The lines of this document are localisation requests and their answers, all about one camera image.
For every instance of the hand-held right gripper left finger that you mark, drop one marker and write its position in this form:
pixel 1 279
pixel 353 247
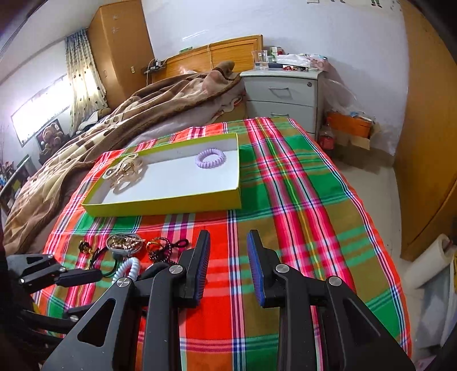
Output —
pixel 205 264

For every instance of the cartoon wall sticker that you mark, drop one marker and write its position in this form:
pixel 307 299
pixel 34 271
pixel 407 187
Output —
pixel 375 3

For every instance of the power strip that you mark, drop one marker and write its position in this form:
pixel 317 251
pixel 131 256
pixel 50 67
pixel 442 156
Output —
pixel 157 66

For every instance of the orange box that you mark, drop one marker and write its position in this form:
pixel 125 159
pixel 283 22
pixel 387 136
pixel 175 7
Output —
pixel 350 125

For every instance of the wide wooden wardrobe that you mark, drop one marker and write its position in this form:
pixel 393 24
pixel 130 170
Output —
pixel 428 142

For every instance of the cluttered shelf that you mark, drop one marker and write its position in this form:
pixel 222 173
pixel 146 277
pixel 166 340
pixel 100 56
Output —
pixel 16 182

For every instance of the plaid bedsheet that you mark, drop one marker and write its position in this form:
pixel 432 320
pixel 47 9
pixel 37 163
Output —
pixel 303 199

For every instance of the dotted curtain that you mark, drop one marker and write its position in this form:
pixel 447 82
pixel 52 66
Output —
pixel 84 78

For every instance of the amber hair claw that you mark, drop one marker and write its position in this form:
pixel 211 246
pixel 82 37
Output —
pixel 125 183

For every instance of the clear plastic bag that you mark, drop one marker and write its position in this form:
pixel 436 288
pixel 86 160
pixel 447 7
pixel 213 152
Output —
pixel 385 135

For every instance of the teddy bear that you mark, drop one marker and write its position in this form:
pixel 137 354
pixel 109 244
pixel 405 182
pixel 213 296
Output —
pixel 50 137

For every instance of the white paper roll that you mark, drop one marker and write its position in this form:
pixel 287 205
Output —
pixel 425 264

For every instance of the white pearl hair claw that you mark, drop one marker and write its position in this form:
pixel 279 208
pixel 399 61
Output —
pixel 107 174

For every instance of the brown fleece blanket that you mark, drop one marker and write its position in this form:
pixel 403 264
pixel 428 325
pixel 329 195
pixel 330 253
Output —
pixel 71 153

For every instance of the white plastic bag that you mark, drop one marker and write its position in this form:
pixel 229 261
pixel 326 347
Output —
pixel 437 314

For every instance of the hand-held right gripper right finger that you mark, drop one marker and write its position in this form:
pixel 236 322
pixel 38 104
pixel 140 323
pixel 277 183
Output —
pixel 254 264

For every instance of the grey hair band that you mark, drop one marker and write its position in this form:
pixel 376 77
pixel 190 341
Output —
pixel 125 252

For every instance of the grey nightstand with drawers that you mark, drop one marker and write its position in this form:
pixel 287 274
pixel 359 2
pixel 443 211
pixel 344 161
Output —
pixel 285 96

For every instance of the red bottle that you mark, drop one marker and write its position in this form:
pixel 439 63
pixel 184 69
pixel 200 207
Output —
pixel 326 139

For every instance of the window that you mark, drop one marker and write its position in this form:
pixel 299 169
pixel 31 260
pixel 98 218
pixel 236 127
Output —
pixel 39 107

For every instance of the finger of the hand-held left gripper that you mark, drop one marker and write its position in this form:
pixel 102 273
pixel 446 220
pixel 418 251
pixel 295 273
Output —
pixel 53 319
pixel 78 276

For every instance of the tall wooden wardrobe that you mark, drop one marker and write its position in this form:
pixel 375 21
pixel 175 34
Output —
pixel 117 42

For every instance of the pile of small packets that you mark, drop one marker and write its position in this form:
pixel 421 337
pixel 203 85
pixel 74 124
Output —
pixel 296 60

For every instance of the clear glass cup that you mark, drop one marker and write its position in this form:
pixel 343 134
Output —
pixel 260 60

